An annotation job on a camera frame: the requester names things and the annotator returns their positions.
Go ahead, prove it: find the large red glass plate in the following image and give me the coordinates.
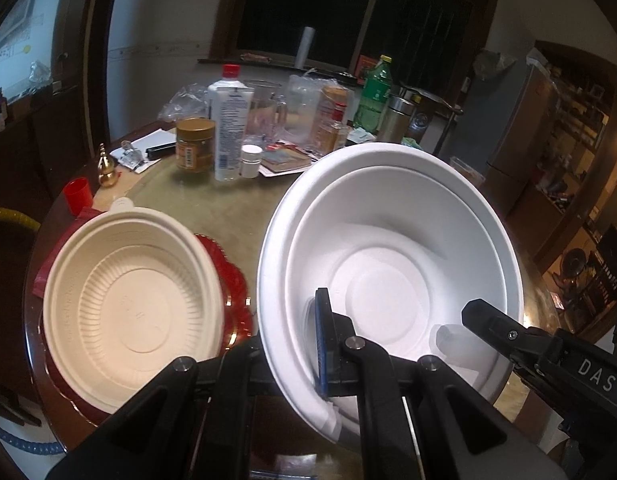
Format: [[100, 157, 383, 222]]
[[45, 234, 254, 427]]

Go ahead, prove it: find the white foam bowl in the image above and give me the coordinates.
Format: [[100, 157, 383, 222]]
[[256, 142, 523, 448], [284, 166, 520, 400]]

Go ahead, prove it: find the gold glitter turntable mat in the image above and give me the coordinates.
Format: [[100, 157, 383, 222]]
[[516, 250, 551, 332]]

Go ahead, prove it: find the small clear plastic box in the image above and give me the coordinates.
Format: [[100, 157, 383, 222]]
[[450, 156, 484, 188]]

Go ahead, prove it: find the grey refrigerator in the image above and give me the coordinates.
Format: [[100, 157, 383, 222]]
[[455, 52, 557, 216]]

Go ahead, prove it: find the small book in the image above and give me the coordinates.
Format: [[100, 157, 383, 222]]
[[261, 146, 312, 174]]

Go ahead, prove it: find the small white pill jar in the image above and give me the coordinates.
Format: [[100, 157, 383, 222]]
[[239, 144, 263, 179]]

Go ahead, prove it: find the peanut butter jar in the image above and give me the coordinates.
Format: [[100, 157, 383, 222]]
[[175, 118, 215, 174]]

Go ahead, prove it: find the red plastic cup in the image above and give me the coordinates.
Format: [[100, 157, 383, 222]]
[[62, 177, 94, 217]]

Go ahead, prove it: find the small gold gourd ornament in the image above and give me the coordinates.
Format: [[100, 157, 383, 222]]
[[97, 143, 118, 188]]

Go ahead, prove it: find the steel thermos flask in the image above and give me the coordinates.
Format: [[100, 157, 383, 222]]
[[376, 96, 415, 144]]

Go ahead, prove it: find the glass beer mug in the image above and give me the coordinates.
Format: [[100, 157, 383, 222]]
[[243, 79, 288, 148]]

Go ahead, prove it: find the dark wooden chair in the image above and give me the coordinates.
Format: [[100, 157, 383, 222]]
[[409, 88, 464, 156]]

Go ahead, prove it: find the clear bottle red cap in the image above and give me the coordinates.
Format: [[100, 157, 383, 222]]
[[206, 64, 254, 182]]

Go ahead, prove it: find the green plastic bottle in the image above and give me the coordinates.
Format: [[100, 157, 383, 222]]
[[353, 55, 393, 133]]

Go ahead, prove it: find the colourful hula hoop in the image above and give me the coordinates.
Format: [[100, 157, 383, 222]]
[[0, 207, 40, 233]]

